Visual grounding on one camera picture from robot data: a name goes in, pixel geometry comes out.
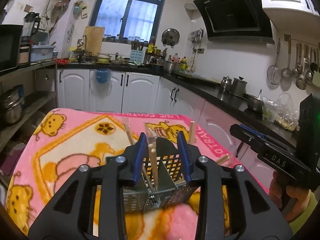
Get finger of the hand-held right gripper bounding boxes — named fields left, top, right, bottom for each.
left=229, top=124, right=275, bottom=153
left=239, top=124, right=298, bottom=154

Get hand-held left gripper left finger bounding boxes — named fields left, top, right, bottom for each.
left=27, top=132, right=148, bottom=240

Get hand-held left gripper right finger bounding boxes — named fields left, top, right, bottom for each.
left=177, top=131, right=293, bottom=240

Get dark green utensil holder basket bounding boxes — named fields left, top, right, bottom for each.
left=105, top=139, right=200, bottom=213

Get person's right forearm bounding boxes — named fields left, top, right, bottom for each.
left=287, top=191, right=320, bottom=235

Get row of hanging kitchen utensils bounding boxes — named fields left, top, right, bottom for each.
left=266, top=34, right=320, bottom=90

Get person's right hand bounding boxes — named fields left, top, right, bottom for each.
left=269, top=171, right=314, bottom=222

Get clear plastic bags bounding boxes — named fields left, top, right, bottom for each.
left=261, top=92, right=300, bottom=132

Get steel saucepan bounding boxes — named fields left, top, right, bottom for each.
left=246, top=89, right=264, bottom=112

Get steel canister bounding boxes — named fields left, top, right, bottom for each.
left=231, top=76, right=248, bottom=98

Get steel kettle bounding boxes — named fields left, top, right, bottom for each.
left=221, top=76, right=232, bottom=93

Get black countertop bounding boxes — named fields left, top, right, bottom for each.
left=57, top=61, right=300, bottom=145

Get pink printed bear blanket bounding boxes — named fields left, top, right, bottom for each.
left=5, top=108, right=270, bottom=240

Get white kitchen cabinets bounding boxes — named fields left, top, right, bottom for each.
left=57, top=69, right=275, bottom=180

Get blue plastic bag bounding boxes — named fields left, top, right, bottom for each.
left=96, top=69, right=111, bottom=84

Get steel cooking pot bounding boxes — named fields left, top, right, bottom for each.
left=164, top=60, right=181, bottom=74

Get group of sauce bottles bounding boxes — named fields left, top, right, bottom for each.
left=167, top=52, right=195, bottom=72

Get light blue knife block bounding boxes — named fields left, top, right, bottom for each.
left=130, top=41, right=145, bottom=64

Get row of glass jars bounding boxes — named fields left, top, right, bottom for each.
left=103, top=34, right=148, bottom=44

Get steel pot lid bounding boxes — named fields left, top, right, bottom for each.
left=161, top=28, right=180, bottom=47

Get black range hood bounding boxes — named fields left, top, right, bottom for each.
left=193, top=0, right=275, bottom=45

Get wooden cutting board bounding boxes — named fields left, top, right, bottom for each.
left=83, top=26, right=105, bottom=53

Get metal shelf table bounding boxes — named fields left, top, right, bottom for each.
left=0, top=61, right=58, bottom=150

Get stacked steel pots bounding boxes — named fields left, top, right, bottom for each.
left=0, top=86, right=25, bottom=125

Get grey blue dish container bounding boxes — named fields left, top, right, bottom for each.
left=30, top=44, right=56, bottom=62

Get dark framed window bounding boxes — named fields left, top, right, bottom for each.
left=89, top=0, right=170, bottom=43

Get black blender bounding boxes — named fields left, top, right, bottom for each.
left=19, top=12, right=41, bottom=68

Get black microwave oven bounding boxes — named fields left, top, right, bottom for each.
left=0, top=24, right=24, bottom=73

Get hanging red rimmed pan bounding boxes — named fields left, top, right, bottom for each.
left=54, top=0, right=71, bottom=12

